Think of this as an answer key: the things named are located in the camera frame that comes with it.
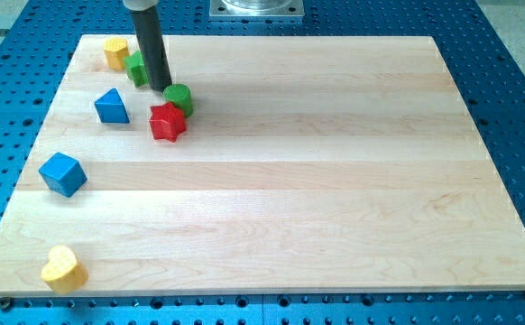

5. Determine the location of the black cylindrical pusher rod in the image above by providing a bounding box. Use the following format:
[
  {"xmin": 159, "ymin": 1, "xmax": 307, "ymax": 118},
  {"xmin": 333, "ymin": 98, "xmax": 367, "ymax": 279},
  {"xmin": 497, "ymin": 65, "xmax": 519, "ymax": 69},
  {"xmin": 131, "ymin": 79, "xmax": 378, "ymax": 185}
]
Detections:
[{"xmin": 131, "ymin": 5, "xmax": 172, "ymax": 92}]

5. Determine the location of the wooden board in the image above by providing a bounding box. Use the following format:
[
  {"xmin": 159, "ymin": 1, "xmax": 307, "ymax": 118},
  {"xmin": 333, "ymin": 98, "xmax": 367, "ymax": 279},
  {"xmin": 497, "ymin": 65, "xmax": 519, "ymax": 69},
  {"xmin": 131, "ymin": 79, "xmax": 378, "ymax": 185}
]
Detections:
[{"xmin": 0, "ymin": 35, "xmax": 525, "ymax": 297}]

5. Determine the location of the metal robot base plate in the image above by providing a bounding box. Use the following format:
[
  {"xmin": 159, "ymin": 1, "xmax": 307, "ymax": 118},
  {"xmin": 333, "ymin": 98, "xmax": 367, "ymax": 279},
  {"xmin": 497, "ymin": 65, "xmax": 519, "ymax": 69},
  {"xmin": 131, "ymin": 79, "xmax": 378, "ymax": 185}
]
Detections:
[{"xmin": 209, "ymin": 0, "xmax": 304, "ymax": 18}]

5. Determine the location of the yellow heart block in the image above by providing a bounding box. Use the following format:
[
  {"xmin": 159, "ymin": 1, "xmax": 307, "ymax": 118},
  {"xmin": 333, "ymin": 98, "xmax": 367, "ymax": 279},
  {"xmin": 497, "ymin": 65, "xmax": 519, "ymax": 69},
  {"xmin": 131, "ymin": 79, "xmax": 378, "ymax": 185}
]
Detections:
[{"xmin": 41, "ymin": 246, "xmax": 88, "ymax": 294}]

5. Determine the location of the green star block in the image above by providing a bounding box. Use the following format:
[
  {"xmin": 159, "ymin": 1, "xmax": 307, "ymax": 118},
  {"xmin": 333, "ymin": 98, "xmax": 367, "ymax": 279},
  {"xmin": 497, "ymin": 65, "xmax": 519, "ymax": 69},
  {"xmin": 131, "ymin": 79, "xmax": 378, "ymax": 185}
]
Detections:
[{"xmin": 124, "ymin": 51, "xmax": 149, "ymax": 88}]

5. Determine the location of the blue perforated table plate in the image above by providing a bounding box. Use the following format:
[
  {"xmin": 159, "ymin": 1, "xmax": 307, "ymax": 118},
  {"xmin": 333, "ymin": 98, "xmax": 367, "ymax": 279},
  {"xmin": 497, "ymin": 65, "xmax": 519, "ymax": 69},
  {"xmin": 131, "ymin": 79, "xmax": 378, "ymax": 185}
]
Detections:
[{"xmin": 0, "ymin": 1, "xmax": 525, "ymax": 324}]

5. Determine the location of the red star block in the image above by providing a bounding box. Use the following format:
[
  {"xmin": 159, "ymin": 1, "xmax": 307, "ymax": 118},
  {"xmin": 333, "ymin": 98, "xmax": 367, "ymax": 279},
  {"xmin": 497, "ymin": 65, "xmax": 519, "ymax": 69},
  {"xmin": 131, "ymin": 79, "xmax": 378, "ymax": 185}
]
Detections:
[{"xmin": 149, "ymin": 102, "xmax": 186, "ymax": 143}]

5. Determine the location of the green cylinder block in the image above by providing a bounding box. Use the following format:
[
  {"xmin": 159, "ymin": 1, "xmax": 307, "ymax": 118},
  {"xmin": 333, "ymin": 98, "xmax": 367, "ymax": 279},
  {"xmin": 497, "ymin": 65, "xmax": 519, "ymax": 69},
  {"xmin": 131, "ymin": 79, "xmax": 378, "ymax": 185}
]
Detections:
[{"xmin": 163, "ymin": 84, "xmax": 194, "ymax": 117}]

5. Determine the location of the yellow hexagon block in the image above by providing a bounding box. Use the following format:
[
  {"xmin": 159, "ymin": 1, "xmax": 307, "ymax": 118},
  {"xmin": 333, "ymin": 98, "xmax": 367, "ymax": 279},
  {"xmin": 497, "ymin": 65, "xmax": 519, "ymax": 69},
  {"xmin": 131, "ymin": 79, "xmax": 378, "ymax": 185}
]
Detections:
[{"xmin": 103, "ymin": 37, "xmax": 129, "ymax": 70}]

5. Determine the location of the blue cube block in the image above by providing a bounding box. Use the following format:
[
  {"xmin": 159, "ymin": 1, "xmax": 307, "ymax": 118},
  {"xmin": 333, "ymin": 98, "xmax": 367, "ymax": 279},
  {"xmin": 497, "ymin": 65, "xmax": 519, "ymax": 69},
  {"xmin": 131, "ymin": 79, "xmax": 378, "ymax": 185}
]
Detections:
[{"xmin": 39, "ymin": 153, "xmax": 88, "ymax": 198}]

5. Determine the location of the blue triangle block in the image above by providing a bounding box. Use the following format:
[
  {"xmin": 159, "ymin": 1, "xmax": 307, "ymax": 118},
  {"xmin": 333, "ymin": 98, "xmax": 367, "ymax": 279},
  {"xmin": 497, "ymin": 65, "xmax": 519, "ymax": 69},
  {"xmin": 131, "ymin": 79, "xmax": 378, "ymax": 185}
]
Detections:
[{"xmin": 95, "ymin": 88, "xmax": 130, "ymax": 124}]

